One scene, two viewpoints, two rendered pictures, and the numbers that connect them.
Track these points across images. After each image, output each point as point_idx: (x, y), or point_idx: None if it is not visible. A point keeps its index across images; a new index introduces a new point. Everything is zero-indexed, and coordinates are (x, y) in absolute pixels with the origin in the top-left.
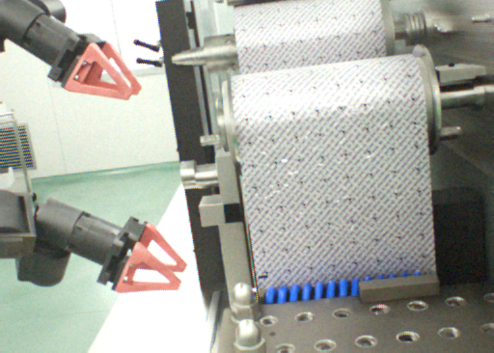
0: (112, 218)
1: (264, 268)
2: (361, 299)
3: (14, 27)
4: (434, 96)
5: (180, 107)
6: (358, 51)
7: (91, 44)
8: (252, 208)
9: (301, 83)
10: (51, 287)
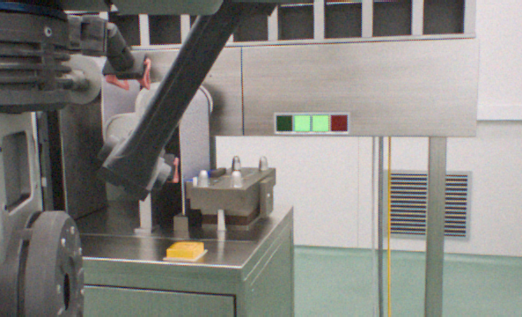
0: None
1: (184, 173)
2: (216, 176)
3: (121, 42)
4: (209, 100)
5: (50, 111)
6: (133, 86)
7: (149, 59)
8: (182, 143)
9: None
10: None
